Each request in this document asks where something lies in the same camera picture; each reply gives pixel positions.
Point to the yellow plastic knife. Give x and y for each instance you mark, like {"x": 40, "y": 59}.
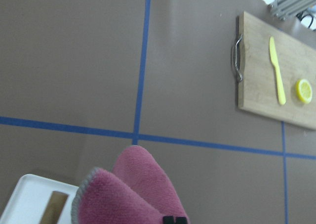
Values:
{"x": 274, "y": 60}

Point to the yellow lemon slices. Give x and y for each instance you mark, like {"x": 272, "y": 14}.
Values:
{"x": 304, "y": 91}

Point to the aluminium camera post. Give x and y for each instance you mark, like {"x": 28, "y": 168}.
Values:
{"x": 283, "y": 9}

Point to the pink cleaning cloth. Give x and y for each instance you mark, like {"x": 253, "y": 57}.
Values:
{"x": 136, "y": 191}

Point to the bamboo cutting board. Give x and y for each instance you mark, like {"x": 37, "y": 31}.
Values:
{"x": 257, "y": 92}

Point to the white rectangular tray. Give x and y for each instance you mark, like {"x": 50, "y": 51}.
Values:
{"x": 30, "y": 198}

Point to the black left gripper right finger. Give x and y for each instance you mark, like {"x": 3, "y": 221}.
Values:
{"x": 181, "y": 220}

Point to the wooden cloth rack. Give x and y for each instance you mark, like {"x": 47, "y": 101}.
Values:
{"x": 54, "y": 208}

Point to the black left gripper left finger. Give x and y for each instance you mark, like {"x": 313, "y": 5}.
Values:
{"x": 168, "y": 220}

